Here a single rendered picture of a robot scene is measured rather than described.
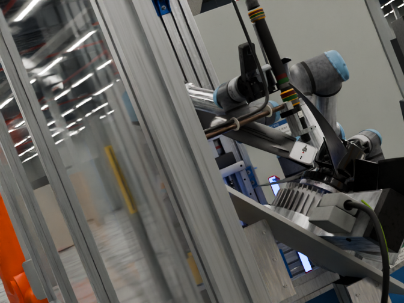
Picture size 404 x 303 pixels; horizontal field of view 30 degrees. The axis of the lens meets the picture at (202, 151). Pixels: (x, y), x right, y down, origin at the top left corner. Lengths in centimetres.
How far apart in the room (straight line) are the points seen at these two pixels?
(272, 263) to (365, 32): 268
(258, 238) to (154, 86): 123
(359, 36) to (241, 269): 374
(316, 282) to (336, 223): 84
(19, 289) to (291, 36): 301
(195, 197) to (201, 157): 3
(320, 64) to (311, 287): 74
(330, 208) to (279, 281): 28
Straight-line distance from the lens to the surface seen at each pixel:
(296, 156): 200
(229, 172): 289
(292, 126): 208
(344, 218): 168
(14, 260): 602
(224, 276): 65
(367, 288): 197
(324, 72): 256
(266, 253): 185
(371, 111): 430
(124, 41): 64
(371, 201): 167
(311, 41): 421
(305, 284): 247
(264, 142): 200
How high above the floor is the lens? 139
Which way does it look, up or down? 1 degrees down
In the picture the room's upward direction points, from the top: 22 degrees counter-clockwise
